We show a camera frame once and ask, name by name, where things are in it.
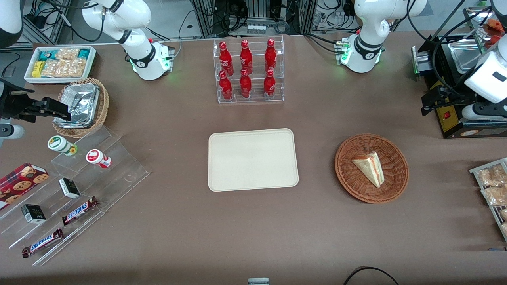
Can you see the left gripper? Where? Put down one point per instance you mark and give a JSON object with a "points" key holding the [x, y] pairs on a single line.
{"points": [[454, 99]]}

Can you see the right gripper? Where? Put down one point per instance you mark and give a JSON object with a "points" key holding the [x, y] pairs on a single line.
{"points": [[12, 103]]}

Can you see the triangular sandwich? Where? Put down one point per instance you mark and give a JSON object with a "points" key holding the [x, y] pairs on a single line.
{"points": [[370, 166]]}

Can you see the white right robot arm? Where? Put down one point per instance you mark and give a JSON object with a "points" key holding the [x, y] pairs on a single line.
{"points": [[146, 59]]}

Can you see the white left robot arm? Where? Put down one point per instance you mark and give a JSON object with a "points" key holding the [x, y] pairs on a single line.
{"points": [[364, 51]]}

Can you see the light wicker basket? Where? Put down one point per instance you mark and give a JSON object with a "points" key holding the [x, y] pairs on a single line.
{"points": [[102, 107]]}

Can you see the tray of packaged pastries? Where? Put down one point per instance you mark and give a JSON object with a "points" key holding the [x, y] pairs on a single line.
{"points": [[475, 171]]}

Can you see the brown round wicker basket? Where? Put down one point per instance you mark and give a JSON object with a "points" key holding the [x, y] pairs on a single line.
{"points": [[396, 174]]}

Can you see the beige plastic tray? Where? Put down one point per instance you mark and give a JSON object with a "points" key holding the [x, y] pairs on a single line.
{"points": [[253, 160]]}

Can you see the black food warmer case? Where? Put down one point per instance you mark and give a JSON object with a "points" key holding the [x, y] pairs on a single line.
{"points": [[455, 122]]}

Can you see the green lidded yogurt cup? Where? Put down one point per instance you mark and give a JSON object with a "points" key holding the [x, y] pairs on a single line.
{"points": [[58, 143]]}

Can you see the aluminium foil container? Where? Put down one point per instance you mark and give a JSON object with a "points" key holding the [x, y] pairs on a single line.
{"points": [[81, 103]]}

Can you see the yellow snack packet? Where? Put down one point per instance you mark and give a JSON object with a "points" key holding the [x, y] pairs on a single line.
{"points": [[37, 69]]}

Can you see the large clear cracker bag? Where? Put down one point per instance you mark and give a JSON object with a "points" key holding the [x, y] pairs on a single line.
{"points": [[63, 68]]}

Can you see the steel pan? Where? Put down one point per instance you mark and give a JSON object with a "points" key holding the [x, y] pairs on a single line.
{"points": [[467, 57]]}

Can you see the teal snack packet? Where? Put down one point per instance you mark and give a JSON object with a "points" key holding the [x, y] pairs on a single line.
{"points": [[83, 54], [46, 55]]}

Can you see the small clear cracker bag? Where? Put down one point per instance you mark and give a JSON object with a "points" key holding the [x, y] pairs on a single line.
{"points": [[67, 53]]}

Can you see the red lidded yogurt cup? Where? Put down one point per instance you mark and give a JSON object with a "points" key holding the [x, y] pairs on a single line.
{"points": [[95, 156]]}

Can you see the white rectangular snack bin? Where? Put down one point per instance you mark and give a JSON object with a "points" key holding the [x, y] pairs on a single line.
{"points": [[93, 59]]}

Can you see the red plaid cookie box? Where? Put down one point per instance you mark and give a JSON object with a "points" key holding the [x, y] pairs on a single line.
{"points": [[20, 184]]}

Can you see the small black box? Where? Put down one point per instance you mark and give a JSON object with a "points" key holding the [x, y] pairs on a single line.
{"points": [[33, 213], [69, 188]]}

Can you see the orange fried snack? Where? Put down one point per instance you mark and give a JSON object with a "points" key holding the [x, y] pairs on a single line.
{"points": [[496, 25], [492, 40]]}

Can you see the clear bag of crackers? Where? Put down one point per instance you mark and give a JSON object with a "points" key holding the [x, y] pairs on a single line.
{"points": [[491, 176], [495, 195], [504, 214], [504, 228]]}

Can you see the clear acrylic stepped display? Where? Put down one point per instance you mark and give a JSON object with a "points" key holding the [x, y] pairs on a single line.
{"points": [[115, 174]]}

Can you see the Snickers chocolate bar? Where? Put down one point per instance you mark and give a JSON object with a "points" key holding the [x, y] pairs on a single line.
{"points": [[79, 211], [41, 243]]}

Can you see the red cola bottle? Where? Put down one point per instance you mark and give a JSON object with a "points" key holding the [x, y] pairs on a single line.
{"points": [[269, 86], [225, 88], [270, 57], [245, 86], [225, 59], [246, 58]]}

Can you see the clear acrylic bottle rack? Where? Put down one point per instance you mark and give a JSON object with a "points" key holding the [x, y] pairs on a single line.
{"points": [[255, 99]]}

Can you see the white power strip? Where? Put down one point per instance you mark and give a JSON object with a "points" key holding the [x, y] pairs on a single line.
{"points": [[256, 29]]}

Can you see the small grey box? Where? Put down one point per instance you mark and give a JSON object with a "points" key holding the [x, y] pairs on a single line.
{"points": [[258, 281]]}

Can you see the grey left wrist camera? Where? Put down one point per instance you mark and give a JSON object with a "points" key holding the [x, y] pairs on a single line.
{"points": [[485, 112]]}

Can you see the aluminium frame rack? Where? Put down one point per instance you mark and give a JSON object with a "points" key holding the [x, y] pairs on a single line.
{"points": [[206, 18]]}

